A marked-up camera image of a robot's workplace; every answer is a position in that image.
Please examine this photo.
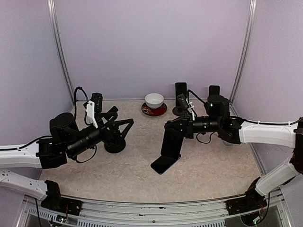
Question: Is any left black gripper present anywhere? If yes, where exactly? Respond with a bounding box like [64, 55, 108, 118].
[66, 112, 134, 157]

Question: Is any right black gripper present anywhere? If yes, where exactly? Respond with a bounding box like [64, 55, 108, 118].
[165, 113, 222, 139]

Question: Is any small round-base phone stand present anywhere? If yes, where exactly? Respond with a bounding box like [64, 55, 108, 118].
[172, 106, 186, 116]

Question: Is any black phone white edge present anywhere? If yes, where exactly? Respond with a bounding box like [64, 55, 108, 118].
[160, 130, 184, 159]

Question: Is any tall black phone stand front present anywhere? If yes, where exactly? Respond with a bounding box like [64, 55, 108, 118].
[101, 106, 126, 154]

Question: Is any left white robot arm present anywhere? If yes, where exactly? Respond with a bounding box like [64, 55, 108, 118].
[0, 106, 134, 210]

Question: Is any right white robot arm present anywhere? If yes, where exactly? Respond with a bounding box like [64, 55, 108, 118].
[160, 95, 303, 210]

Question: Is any black phone blue edge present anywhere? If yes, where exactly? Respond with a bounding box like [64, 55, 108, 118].
[151, 154, 181, 175]

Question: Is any white ceramic bowl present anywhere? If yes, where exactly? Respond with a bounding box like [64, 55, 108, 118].
[144, 93, 164, 109]

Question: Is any red patterned saucer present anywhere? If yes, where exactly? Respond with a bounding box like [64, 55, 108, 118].
[141, 103, 167, 117]

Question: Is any light blue mug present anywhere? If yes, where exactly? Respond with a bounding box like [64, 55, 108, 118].
[223, 141, 233, 146]

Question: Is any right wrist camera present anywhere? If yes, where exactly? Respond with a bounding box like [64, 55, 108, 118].
[177, 94, 197, 121]

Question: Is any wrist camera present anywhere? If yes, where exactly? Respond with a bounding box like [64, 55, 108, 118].
[177, 94, 197, 121]
[83, 93, 103, 128]

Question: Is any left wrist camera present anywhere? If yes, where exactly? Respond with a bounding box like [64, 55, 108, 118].
[83, 93, 103, 128]

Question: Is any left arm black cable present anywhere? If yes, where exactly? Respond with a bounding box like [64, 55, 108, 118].
[73, 87, 97, 164]

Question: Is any aluminium front rail frame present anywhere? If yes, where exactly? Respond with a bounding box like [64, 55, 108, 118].
[18, 186, 292, 227]

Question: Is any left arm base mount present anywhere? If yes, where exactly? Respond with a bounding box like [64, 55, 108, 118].
[41, 196, 82, 216]

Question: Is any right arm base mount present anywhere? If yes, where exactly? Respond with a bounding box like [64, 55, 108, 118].
[225, 194, 267, 215]

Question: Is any left aluminium corner post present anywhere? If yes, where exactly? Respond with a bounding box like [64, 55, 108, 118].
[47, 0, 75, 104]

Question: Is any aluminium corner post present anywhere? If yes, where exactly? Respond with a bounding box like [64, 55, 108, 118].
[47, 0, 75, 104]
[229, 0, 257, 105]

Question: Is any right aluminium corner post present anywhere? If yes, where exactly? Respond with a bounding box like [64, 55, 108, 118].
[229, 0, 257, 105]

